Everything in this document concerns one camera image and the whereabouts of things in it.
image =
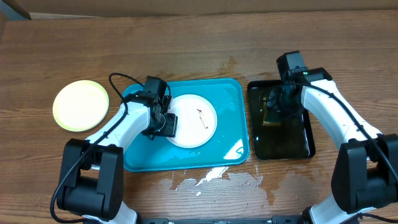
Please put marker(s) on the green yellow sponge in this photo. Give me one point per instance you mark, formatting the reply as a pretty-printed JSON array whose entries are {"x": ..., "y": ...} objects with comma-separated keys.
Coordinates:
[{"x": 271, "y": 112}]

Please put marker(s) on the blue plastic tray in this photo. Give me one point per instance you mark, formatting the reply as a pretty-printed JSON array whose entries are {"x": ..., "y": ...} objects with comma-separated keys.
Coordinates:
[{"x": 228, "y": 146}]

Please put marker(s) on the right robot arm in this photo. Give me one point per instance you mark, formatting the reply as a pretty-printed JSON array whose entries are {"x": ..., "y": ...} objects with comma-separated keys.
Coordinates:
[{"x": 365, "y": 173}]

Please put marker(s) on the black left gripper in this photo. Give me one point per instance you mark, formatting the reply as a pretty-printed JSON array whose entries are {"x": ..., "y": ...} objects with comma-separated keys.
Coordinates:
[{"x": 171, "y": 127}]

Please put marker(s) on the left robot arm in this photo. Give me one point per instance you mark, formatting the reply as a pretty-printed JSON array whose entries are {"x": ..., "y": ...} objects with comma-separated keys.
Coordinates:
[{"x": 91, "y": 183}]

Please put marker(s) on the small white plate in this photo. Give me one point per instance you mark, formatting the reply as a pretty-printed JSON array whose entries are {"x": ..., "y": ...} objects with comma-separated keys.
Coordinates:
[{"x": 197, "y": 121}]

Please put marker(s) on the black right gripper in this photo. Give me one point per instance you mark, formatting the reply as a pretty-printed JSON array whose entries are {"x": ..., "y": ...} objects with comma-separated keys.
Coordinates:
[{"x": 273, "y": 106}]

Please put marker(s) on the black tray with water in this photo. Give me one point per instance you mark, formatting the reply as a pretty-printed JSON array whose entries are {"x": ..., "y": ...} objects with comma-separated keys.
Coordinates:
[{"x": 293, "y": 139}]

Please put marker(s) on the yellow plate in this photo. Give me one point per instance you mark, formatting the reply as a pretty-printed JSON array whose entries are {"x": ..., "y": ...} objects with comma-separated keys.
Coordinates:
[{"x": 80, "y": 106}]

